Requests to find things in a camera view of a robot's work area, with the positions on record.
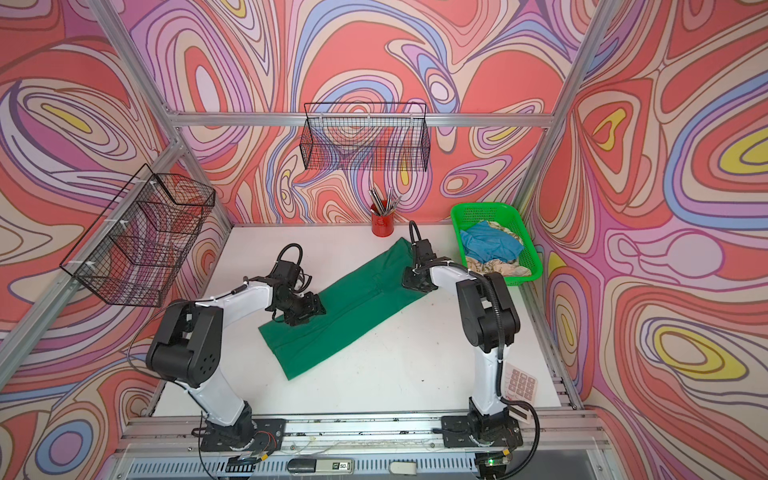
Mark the black wire basket wall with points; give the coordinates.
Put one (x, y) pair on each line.
(133, 252)
(365, 136)

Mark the green plastic basket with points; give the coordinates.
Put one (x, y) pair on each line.
(465, 215)

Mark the black wire basket back wall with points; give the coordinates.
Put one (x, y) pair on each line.
(365, 136)

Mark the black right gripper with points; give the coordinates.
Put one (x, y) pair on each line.
(409, 283)

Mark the green t shirt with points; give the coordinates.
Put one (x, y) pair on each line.
(354, 304)

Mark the black wire basket left wall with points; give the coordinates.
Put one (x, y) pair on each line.
(133, 252)

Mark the metal utensils in cup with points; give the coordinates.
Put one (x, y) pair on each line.
(383, 203)

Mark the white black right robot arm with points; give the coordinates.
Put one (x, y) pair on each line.
(490, 322)

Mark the teal blue t shirt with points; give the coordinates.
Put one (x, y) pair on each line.
(487, 241)

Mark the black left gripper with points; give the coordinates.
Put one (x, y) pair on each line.
(315, 307)

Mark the beige patterned t shirt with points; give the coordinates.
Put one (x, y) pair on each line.
(513, 269)

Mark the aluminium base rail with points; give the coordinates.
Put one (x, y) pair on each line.
(565, 444)

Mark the red utensil cup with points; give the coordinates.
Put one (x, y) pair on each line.
(381, 225)

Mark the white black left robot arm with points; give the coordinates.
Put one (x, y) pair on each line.
(187, 347)

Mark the pink calculator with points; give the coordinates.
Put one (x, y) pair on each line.
(518, 385)

